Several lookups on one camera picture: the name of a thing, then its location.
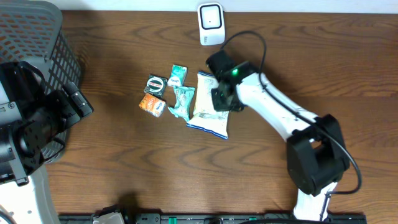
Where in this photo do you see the dark green round-label packet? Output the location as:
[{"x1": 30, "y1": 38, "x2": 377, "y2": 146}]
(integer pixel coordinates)
[{"x1": 144, "y1": 75, "x2": 167, "y2": 98}]

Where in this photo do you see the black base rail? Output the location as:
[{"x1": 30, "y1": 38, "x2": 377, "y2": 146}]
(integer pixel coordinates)
[{"x1": 58, "y1": 213, "x2": 367, "y2": 224}]

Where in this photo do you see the orange juice carton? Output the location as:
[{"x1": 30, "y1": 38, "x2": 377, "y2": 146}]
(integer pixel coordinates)
[{"x1": 139, "y1": 93, "x2": 166, "y2": 118}]

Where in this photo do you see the white barcode scanner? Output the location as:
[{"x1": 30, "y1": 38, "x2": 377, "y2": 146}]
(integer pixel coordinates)
[{"x1": 197, "y1": 2, "x2": 226, "y2": 46}]

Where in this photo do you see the teal snack packet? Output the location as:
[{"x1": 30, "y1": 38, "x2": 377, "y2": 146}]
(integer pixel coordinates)
[{"x1": 168, "y1": 86, "x2": 195, "y2": 122}]

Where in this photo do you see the white blue snack bag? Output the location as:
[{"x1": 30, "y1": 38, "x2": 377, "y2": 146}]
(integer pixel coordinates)
[{"x1": 186, "y1": 71, "x2": 229, "y2": 139}]

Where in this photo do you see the teal white drink carton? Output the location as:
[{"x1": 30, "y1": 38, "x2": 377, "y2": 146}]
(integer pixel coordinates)
[{"x1": 167, "y1": 65, "x2": 188, "y2": 86}]

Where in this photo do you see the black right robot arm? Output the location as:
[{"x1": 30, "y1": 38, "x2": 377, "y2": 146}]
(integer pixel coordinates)
[{"x1": 206, "y1": 50, "x2": 349, "y2": 221}]

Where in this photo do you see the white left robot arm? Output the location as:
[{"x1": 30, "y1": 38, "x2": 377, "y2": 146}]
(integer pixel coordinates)
[{"x1": 1, "y1": 61, "x2": 94, "y2": 223}]

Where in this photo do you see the grey plastic mesh basket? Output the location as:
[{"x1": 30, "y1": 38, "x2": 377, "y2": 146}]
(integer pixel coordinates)
[{"x1": 1, "y1": 1, "x2": 81, "y2": 164}]

